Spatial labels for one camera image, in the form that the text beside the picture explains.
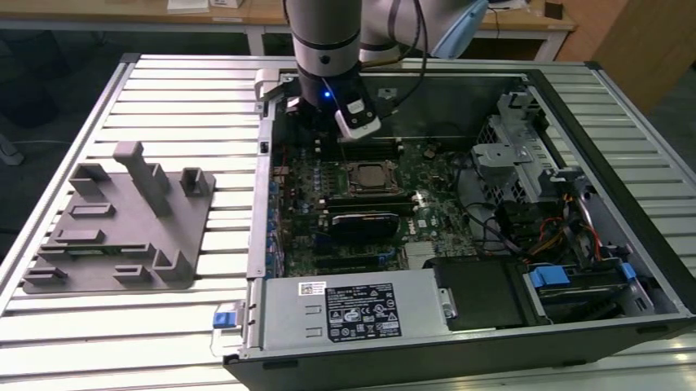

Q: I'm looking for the black graphics card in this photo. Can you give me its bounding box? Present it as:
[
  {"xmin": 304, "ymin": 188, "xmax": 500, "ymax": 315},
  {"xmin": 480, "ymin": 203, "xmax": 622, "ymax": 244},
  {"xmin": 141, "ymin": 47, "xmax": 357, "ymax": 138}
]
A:
[{"xmin": 328, "ymin": 210, "xmax": 403, "ymax": 246}]

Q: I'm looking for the black RAM slot row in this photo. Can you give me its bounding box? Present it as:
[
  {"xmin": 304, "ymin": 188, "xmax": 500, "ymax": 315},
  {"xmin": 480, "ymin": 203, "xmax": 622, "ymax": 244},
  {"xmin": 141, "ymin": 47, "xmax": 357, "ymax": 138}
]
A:
[
  {"xmin": 324, "ymin": 194, "xmax": 419, "ymax": 216},
  {"xmin": 314, "ymin": 135, "xmax": 404, "ymax": 160}
]

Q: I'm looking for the silver power supply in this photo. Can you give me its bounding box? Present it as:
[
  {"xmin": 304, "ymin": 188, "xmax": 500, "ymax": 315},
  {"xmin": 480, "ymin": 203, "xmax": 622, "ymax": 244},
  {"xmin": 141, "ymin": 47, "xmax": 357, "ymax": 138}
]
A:
[{"xmin": 245, "ymin": 271, "xmax": 456, "ymax": 356}]

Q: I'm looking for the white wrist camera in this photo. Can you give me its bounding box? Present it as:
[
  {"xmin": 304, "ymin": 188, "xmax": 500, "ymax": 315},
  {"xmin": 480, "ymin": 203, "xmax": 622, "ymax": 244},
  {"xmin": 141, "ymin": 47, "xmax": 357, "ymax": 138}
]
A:
[{"xmin": 333, "ymin": 96, "xmax": 384, "ymax": 143}]

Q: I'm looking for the wooden desk white frame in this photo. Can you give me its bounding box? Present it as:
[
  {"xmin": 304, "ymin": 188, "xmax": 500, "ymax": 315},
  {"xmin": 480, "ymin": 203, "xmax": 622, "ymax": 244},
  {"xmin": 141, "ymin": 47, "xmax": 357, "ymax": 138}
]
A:
[{"xmin": 0, "ymin": 0, "xmax": 579, "ymax": 62}]

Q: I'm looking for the metal drive cage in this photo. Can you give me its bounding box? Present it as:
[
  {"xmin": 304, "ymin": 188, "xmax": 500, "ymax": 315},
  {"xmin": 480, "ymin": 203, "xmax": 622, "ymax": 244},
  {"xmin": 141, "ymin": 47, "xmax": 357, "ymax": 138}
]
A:
[{"xmin": 471, "ymin": 90, "xmax": 564, "ymax": 204}]

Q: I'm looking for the black plastic shroud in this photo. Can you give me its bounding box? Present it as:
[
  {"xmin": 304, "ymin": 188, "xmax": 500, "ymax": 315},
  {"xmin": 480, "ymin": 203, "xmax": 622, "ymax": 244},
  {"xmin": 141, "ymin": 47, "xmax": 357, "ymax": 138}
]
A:
[{"xmin": 423, "ymin": 256, "xmax": 552, "ymax": 332}]

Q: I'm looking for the grey stand foot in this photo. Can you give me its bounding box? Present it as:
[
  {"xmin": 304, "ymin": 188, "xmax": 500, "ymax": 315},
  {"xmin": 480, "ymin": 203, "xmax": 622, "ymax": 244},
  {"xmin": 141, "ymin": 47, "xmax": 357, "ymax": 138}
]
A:
[{"xmin": 0, "ymin": 130, "xmax": 24, "ymax": 167}]

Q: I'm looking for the green motherboard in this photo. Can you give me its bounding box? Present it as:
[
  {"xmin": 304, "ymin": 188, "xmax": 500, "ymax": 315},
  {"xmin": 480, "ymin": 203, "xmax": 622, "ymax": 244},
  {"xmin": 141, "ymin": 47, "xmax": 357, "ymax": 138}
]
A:
[{"xmin": 269, "ymin": 136, "xmax": 480, "ymax": 278}]

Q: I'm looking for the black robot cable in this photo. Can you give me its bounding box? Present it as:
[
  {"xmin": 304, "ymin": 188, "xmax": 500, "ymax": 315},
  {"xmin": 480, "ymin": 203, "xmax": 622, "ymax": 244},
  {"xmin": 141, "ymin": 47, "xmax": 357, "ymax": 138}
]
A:
[{"xmin": 380, "ymin": 0, "xmax": 431, "ymax": 116}]

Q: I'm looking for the green RAM stick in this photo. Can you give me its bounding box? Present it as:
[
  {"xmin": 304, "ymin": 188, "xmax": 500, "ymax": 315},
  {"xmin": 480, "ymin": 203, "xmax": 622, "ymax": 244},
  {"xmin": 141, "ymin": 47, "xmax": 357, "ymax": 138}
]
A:
[{"xmin": 63, "ymin": 243, "xmax": 126, "ymax": 256}]

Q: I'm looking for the silver chipset heatsink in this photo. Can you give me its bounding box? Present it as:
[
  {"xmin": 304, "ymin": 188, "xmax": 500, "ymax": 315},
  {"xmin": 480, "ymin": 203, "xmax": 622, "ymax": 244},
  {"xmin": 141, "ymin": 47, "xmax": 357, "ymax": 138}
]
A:
[{"xmin": 405, "ymin": 243, "xmax": 437, "ymax": 270}]

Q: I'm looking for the grey parts rack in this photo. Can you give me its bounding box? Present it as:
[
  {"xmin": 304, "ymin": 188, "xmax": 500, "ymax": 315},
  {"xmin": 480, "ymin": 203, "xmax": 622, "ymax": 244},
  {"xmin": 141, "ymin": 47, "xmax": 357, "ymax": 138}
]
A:
[{"xmin": 20, "ymin": 140, "xmax": 220, "ymax": 294}]

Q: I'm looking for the black expansion slot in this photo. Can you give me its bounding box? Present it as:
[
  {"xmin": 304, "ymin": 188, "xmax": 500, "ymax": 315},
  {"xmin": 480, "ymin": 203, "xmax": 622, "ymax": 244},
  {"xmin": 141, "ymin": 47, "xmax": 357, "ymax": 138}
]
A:
[{"xmin": 314, "ymin": 255, "xmax": 382, "ymax": 273}]

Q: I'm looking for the black open PC case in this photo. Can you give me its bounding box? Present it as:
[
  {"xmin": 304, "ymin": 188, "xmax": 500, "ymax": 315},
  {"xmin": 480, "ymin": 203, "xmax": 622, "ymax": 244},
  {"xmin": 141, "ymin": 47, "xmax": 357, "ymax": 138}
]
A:
[{"xmin": 210, "ymin": 60, "xmax": 696, "ymax": 391}]

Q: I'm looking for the CPU socket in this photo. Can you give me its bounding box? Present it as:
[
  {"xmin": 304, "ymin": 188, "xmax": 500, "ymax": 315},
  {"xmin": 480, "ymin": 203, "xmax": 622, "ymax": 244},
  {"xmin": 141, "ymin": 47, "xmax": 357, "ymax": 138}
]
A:
[{"xmin": 345, "ymin": 160, "xmax": 407, "ymax": 197}]

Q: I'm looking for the orange yellow wire bundle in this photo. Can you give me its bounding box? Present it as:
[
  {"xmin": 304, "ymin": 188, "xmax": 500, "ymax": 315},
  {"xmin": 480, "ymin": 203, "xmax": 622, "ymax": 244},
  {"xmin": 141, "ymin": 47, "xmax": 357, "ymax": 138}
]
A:
[{"xmin": 524, "ymin": 234, "xmax": 564, "ymax": 264}]

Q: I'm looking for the hard disk in blue carrier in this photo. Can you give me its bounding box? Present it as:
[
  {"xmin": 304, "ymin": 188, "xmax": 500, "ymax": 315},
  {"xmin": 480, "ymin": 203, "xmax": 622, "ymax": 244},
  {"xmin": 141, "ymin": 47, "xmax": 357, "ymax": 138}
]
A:
[{"xmin": 523, "ymin": 262, "xmax": 639, "ymax": 325}]

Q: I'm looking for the wooden cabinet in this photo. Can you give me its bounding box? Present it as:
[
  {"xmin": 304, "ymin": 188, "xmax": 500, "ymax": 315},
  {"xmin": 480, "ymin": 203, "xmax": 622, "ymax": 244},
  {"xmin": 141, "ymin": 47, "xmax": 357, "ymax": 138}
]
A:
[{"xmin": 557, "ymin": 0, "xmax": 696, "ymax": 117}]

